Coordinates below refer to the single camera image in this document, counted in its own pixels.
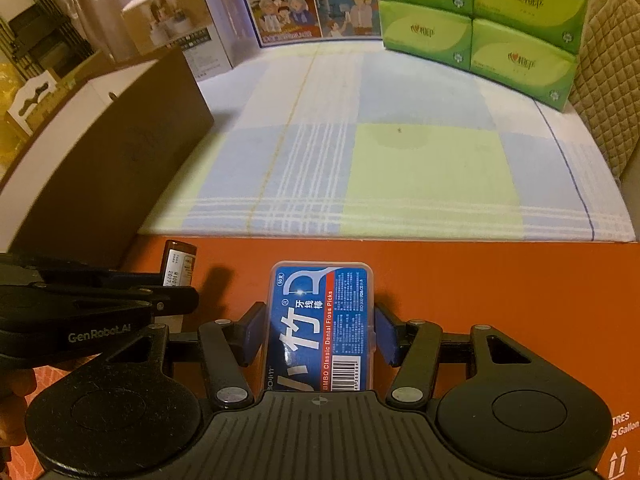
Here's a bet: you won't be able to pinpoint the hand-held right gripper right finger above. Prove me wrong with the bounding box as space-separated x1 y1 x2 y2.
375 302 532 407

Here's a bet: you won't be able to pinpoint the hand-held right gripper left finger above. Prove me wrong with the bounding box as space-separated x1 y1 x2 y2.
102 302 269 409

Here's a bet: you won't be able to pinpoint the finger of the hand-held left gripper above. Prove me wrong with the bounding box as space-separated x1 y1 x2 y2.
0 282 199 320
0 254 167 287

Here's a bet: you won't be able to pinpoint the small brown bottle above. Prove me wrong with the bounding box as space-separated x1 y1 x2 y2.
161 240 199 289

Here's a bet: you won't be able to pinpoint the blue dental floss box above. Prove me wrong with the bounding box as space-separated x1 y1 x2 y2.
262 260 379 394

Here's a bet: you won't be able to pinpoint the brown storage box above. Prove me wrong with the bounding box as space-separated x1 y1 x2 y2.
0 47 216 272

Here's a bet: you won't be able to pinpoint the red printed cardboard sheet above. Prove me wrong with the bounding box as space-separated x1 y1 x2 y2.
10 232 640 480

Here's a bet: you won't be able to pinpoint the plaid tablecloth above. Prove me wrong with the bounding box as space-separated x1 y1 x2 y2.
137 40 639 244

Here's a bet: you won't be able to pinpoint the cardboard piece with white cutout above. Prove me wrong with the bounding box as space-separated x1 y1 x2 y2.
5 70 66 136

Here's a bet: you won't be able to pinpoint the yellow plastic bag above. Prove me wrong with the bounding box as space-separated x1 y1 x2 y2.
0 60 27 171

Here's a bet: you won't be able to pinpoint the dark folding chairs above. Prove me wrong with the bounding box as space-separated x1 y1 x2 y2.
0 0 99 82

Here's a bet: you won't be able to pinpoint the white photo product box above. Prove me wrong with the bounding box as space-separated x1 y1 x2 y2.
122 0 256 74

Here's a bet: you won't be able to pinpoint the stack of green tissue packs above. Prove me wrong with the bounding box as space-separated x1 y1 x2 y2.
370 0 594 114

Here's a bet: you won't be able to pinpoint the blue illustrated milk carton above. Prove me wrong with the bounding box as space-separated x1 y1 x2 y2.
232 0 384 51

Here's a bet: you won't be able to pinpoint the quilted beige chair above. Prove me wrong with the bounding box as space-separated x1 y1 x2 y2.
565 0 640 182

